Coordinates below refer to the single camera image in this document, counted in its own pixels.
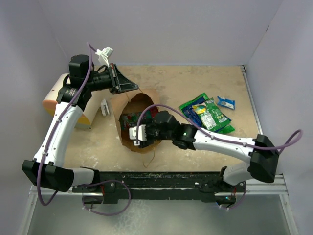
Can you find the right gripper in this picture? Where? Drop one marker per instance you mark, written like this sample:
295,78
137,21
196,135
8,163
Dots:
149,141

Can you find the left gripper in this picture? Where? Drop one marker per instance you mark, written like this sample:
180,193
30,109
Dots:
119,82

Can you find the brown paper bag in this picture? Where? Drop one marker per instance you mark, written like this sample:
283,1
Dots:
131,102

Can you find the blue Kettle chips bag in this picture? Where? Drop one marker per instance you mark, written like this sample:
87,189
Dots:
188,111

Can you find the green yellow candy packet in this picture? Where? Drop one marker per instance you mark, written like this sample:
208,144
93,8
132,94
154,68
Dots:
207,105

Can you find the green white snack packet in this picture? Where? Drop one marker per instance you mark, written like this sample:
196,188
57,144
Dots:
228,129

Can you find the blue snack packet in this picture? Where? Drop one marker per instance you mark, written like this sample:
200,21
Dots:
225,102

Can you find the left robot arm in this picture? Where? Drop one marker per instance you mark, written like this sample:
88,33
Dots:
46,169

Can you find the red green Fox's candy packet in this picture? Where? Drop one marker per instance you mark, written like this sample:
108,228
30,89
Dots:
130,119

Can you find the small white clip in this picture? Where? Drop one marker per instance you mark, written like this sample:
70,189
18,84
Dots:
104,108

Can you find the orange beige box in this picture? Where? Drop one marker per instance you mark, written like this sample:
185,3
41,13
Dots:
91,109

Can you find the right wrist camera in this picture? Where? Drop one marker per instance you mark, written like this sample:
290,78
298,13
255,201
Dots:
138,134

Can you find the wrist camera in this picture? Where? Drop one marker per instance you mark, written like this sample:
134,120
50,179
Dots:
138,134
103,55

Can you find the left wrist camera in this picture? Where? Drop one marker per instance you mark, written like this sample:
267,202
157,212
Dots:
103,55

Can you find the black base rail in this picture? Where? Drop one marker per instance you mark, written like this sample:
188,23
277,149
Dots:
109,186

